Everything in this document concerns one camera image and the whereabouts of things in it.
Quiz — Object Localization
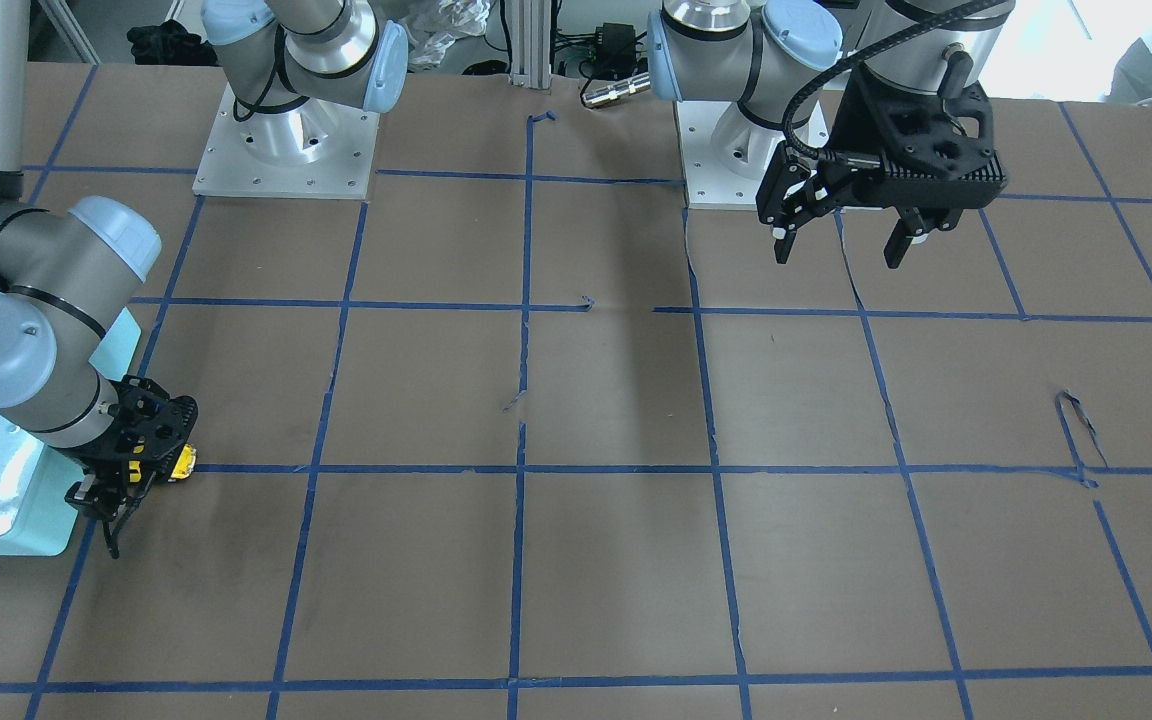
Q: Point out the yellow beetle toy car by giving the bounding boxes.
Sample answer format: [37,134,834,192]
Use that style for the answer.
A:
[128,444,196,487]

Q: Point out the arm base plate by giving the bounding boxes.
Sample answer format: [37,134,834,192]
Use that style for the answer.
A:
[192,88,381,200]
[675,101,783,210]

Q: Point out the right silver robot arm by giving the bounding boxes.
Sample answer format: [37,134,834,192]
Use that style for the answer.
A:
[0,1,410,559]

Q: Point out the aluminium frame post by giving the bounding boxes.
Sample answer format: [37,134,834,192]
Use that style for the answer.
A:
[502,1,558,92]

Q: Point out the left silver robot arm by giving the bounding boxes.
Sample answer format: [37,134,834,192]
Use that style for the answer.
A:
[646,1,1015,270]

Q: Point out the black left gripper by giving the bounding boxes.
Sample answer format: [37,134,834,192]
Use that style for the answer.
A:
[756,61,1009,270]

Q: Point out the brown paper table mat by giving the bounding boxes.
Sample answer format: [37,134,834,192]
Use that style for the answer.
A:
[0,63,1152,719]

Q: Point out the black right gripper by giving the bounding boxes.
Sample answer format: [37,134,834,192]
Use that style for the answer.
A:
[65,376,198,559]

